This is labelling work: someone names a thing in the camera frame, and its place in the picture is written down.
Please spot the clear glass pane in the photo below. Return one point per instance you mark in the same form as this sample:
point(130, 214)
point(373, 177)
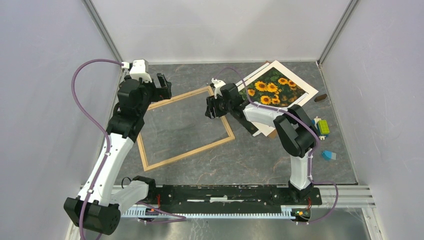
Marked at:
point(185, 129)

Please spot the brown backing board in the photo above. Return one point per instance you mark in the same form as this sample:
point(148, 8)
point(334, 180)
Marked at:
point(271, 131)

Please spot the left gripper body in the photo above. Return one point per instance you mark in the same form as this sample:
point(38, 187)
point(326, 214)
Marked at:
point(155, 94)

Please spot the blue toy block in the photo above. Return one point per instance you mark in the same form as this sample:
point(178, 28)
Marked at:
point(329, 155)

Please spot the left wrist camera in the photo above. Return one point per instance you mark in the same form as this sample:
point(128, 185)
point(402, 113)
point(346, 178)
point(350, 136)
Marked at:
point(138, 69)

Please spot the toy car with green block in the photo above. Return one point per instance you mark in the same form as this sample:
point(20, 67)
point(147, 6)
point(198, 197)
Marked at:
point(322, 127)

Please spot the small brown block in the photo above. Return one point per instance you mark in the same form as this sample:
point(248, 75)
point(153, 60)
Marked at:
point(320, 98)

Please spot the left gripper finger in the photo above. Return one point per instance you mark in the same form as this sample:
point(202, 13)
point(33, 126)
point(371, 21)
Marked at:
point(166, 91)
point(164, 84)

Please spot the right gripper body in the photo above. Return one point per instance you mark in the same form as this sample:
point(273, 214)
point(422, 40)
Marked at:
point(226, 106)

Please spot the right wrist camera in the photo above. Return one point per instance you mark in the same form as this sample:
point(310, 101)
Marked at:
point(216, 84)

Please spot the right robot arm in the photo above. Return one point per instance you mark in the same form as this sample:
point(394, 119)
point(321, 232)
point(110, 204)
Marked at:
point(294, 129)

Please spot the sunflower photo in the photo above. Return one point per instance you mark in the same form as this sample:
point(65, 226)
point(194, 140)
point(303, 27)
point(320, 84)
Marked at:
point(275, 89)

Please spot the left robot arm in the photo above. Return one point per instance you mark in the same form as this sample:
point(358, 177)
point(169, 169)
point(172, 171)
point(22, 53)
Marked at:
point(95, 207)

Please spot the blue white cable duct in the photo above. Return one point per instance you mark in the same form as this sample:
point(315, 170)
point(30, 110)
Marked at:
point(142, 212)

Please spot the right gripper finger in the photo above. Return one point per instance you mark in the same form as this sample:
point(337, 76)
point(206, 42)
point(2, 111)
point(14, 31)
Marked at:
point(210, 107)
point(215, 108)

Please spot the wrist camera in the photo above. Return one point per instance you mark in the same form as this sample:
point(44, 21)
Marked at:
point(216, 84)
point(138, 69)

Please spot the white mat board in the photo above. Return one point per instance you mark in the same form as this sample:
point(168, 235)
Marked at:
point(309, 89)

